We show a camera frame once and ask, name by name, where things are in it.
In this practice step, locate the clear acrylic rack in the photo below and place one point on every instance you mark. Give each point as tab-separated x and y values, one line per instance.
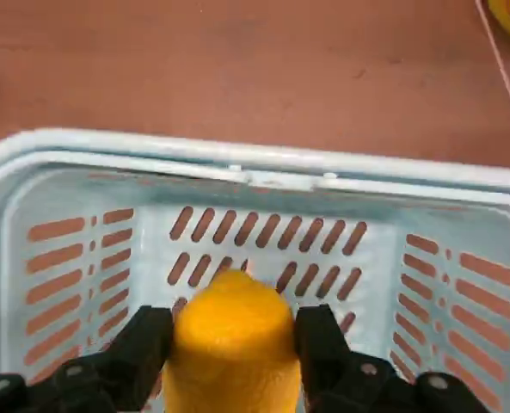
506	73

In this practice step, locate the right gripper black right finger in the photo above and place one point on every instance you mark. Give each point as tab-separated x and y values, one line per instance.
336	374

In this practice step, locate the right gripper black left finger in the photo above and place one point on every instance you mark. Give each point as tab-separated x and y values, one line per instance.
121	370

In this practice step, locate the yellow lemon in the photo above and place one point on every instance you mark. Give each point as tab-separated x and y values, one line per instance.
233	344

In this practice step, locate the blue plastic basket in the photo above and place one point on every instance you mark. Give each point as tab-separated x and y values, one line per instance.
151	189

